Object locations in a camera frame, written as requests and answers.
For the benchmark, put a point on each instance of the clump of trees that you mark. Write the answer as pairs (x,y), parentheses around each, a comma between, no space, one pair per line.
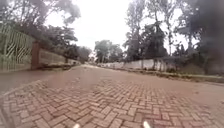
(106,50)

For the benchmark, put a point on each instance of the white boundary wall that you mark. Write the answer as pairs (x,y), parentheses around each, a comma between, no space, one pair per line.
(140,64)

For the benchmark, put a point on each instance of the green metal gate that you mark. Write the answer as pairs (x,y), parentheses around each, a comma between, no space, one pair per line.
(16,50)

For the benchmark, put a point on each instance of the robot's own part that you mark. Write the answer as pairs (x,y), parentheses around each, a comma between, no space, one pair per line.
(76,126)
(146,125)

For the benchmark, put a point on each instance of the grey concrete driveway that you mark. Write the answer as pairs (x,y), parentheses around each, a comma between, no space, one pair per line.
(16,80)

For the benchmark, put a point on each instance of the wall with brick pillar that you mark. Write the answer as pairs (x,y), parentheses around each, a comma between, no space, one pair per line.
(50,57)

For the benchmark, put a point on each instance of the row of tall trees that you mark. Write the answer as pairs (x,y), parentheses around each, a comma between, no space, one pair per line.
(150,40)

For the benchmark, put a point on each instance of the red brick road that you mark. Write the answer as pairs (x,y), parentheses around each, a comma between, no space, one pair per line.
(116,96)

